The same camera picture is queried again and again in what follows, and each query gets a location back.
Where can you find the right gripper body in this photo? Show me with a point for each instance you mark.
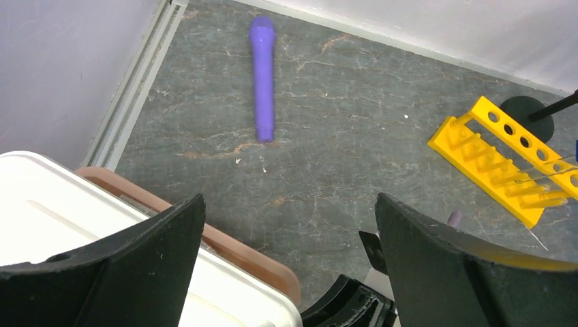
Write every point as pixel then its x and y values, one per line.
pixel 350 302

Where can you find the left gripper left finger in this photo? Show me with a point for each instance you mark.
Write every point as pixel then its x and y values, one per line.
pixel 138 276

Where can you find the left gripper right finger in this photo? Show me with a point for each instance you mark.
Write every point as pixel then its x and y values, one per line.
pixel 442 276

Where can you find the white plastic lid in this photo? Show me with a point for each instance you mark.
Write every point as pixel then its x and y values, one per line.
pixel 47 209

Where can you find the pink plastic bin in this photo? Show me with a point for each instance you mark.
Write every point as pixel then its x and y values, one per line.
pixel 252 261

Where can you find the yellow test tube rack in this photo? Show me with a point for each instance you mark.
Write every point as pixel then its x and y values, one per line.
pixel 474 156

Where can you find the black microphone stand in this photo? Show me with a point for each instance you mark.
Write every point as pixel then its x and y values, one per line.
pixel 534 116

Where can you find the purple microphone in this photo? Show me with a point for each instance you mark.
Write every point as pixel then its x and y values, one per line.
pixel 262 40

